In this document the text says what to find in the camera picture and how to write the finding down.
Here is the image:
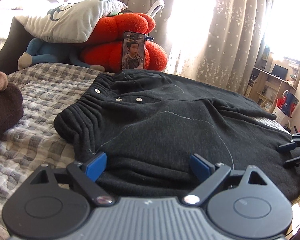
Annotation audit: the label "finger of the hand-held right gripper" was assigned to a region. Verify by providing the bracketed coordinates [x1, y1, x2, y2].
[276, 129, 300, 153]
[283, 154, 300, 169]

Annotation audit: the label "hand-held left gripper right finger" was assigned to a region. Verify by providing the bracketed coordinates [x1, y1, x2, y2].
[182, 154, 269, 205]

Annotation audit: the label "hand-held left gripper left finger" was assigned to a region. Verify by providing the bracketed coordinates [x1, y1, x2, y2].
[31, 152, 114, 206]

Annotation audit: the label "black buttoned pants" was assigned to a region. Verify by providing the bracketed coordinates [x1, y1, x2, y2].
[54, 69, 300, 205]

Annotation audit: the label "white paper bag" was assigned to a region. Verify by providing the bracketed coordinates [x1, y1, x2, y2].
[271, 90, 299, 128]

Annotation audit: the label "wooden shelf desk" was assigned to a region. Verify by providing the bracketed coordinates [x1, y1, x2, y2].
[244, 46, 300, 110]

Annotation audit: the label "grey checked quilt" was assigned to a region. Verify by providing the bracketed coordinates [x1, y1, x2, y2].
[0, 62, 292, 240]

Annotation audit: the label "black laptop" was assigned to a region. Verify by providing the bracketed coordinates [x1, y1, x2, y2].
[271, 64, 288, 78]

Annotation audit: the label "dark brown folded garment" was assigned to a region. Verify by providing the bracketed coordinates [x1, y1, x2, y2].
[0, 82, 24, 145]

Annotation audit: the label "red flower-shaped cushion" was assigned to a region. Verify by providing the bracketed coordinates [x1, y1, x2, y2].
[80, 12, 168, 73]

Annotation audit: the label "black smartphone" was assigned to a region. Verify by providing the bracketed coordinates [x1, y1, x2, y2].
[121, 31, 147, 70]

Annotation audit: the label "grey flower-print curtain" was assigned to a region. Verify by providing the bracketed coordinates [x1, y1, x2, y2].
[112, 0, 278, 95]

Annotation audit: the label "blue plush toy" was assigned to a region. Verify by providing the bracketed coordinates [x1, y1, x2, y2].
[17, 38, 105, 72]

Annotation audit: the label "dark grey cushion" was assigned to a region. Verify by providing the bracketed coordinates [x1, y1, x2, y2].
[0, 17, 40, 75]

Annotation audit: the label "white printed pillow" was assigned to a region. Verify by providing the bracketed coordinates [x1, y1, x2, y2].
[14, 0, 128, 43]

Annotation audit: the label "white office chair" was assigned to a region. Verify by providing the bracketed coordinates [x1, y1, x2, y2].
[146, 0, 164, 18]

